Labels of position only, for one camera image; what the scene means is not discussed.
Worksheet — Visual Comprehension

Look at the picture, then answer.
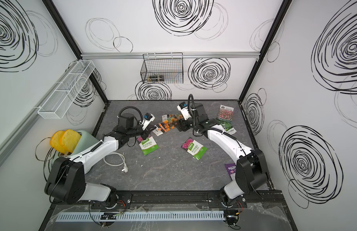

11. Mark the impatiens seed packet green white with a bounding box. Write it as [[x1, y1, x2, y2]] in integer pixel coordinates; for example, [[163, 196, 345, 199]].
[[137, 136, 159, 156]]

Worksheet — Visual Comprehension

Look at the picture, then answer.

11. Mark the marigold seed packet orange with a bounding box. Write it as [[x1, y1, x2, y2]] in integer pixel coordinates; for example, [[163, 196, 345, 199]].
[[153, 120, 177, 136]]

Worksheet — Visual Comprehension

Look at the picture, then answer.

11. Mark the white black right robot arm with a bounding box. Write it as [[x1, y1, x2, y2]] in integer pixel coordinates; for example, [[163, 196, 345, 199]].
[[177, 94, 270, 207]]

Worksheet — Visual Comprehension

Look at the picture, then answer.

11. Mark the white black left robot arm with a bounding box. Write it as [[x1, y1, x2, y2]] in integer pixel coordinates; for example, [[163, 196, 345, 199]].
[[44, 107, 155, 209]]

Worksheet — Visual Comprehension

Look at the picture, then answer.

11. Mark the red flower seed packet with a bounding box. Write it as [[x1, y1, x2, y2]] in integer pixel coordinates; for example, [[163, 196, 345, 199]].
[[217, 105, 234, 123]]

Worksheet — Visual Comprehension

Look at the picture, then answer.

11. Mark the green vegetable seed packet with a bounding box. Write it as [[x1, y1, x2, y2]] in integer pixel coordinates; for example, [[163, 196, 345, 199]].
[[219, 120, 237, 135]]

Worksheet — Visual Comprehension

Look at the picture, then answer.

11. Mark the purple seed packet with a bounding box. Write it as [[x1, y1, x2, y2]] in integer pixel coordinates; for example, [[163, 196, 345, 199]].
[[225, 163, 236, 180]]

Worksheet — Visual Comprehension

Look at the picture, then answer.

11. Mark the mint green toaster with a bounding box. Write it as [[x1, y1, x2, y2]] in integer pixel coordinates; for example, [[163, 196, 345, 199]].
[[71, 130, 99, 156]]

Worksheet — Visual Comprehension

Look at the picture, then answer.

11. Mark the small item in basket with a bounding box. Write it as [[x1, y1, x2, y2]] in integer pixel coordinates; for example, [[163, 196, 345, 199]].
[[147, 75, 165, 82]]

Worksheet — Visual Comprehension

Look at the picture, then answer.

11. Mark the yellow toast slice front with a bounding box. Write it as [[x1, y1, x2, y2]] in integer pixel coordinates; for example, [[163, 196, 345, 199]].
[[60, 130, 81, 153]]

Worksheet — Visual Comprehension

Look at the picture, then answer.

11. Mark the yellow toast slice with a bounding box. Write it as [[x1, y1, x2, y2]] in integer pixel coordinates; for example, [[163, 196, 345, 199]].
[[60, 130, 81, 153], [50, 131, 68, 154]]

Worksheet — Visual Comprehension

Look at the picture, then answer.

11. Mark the yellow toast slice back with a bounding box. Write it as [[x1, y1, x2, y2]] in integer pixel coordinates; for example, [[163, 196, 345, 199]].
[[50, 131, 68, 154]]

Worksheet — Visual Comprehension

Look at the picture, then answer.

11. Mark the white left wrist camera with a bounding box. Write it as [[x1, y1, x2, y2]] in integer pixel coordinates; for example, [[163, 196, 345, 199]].
[[140, 113, 155, 131]]

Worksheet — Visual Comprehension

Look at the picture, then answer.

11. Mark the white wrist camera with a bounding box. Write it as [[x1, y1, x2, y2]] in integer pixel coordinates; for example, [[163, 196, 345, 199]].
[[140, 113, 155, 131], [177, 102, 192, 120]]

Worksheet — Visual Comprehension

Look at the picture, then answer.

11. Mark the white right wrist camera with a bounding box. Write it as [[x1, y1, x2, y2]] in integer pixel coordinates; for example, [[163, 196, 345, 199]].
[[177, 102, 192, 120]]

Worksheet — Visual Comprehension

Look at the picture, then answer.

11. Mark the white power cable with plug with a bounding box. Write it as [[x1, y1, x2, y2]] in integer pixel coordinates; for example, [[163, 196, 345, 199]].
[[102, 152, 129, 174]]

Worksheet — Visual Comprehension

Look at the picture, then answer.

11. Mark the black wire wall basket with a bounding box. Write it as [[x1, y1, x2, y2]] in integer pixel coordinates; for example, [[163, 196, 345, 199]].
[[140, 58, 184, 84]]

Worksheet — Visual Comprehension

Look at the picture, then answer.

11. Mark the white wire wall shelf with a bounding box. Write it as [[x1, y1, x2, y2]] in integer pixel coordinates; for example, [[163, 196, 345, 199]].
[[38, 60, 96, 119]]

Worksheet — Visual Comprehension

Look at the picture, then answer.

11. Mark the aluminium wall rail back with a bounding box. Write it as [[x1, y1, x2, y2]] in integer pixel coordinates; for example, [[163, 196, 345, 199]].
[[81, 52, 260, 60]]

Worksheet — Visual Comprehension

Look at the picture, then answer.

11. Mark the white slotted cable duct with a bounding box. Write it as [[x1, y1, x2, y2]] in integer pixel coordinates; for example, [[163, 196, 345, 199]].
[[55, 211, 225, 223]]

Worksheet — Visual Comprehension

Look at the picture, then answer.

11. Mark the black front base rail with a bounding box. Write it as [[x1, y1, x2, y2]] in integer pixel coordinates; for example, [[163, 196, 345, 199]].
[[52, 190, 286, 210]]

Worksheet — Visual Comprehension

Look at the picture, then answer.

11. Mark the black corner frame post left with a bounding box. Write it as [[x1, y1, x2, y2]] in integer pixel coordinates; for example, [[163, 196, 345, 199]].
[[42, 0, 109, 105]]

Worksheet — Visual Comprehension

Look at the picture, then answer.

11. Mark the black corner frame post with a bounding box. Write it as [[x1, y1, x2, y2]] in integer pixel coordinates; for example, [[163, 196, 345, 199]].
[[239, 0, 292, 104], [42, 0, 109, 105]]

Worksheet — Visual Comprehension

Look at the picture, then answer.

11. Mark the black corner frame post right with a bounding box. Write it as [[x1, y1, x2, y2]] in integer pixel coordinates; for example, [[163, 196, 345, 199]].
[[239, 0, 292, 104]]

